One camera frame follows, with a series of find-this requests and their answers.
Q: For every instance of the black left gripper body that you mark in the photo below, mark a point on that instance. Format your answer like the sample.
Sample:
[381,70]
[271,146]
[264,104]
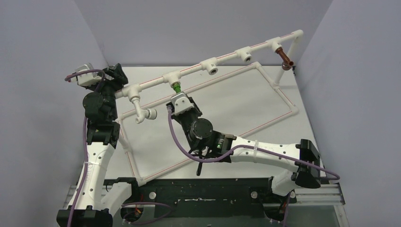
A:
[112,87]

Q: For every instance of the white PVC pipe frame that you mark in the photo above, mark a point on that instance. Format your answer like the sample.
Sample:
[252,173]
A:
[254,102]

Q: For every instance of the green water faucet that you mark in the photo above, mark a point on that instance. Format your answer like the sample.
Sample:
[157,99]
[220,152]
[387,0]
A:
[176,87]

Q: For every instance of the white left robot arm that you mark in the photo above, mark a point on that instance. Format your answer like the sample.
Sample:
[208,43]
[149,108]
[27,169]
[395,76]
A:
[89,205]

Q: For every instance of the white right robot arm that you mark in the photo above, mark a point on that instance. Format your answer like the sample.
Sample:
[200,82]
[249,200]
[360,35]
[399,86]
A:
[196,139]

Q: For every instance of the white water faucet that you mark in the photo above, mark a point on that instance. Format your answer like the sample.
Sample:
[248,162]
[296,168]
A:
[142,114]

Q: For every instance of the brown water faucet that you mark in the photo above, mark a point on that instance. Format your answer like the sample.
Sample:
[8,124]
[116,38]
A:
[287,63]

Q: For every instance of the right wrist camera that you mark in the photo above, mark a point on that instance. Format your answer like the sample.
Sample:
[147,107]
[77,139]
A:
[179,103]

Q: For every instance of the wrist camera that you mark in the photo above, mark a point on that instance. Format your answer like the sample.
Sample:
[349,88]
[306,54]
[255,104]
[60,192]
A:
[179,103]
[85,76]

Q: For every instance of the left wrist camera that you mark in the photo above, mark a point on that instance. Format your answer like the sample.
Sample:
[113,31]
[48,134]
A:
[85,76]

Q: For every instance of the black front table rail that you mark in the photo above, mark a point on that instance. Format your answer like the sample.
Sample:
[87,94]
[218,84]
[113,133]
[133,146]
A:
[214,198]

